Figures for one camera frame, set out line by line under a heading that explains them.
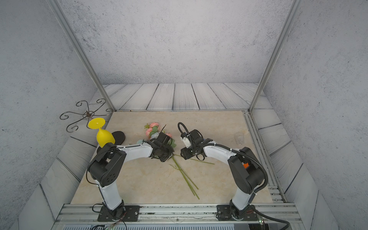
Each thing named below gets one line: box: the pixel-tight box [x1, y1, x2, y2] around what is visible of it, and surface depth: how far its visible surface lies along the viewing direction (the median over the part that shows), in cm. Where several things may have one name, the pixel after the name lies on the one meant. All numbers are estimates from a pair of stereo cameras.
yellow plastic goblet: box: [88, 117, 116, 149], surface depth 75 cm
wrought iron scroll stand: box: [59, 98, 114, 133], surface depth 78 cm
